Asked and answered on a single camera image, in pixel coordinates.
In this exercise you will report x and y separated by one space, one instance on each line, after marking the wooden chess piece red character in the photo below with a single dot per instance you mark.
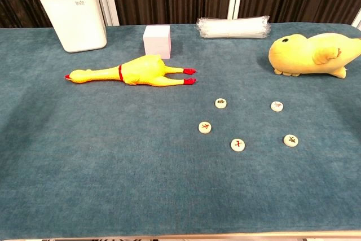
277 106
237 145
205 127

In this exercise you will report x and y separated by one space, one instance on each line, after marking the teal blue table cloth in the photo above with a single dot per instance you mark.
112 153

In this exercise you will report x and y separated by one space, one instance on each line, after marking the wooden chess piece black character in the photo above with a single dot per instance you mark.
220 103

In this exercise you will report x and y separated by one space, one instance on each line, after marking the bundle of clear straws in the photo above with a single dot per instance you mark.
234 28

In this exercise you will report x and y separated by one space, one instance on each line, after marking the yellow plush animal toy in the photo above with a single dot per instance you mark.
299 54

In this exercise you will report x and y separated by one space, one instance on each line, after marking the round wooden chess piece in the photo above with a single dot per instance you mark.
290 140

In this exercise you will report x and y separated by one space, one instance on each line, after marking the white trash bin with lid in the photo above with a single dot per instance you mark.
79 21

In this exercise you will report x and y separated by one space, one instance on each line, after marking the yellow rubber chicken toy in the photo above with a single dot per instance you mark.
141 70

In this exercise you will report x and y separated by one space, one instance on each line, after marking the pink cube block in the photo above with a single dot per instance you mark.
156 40

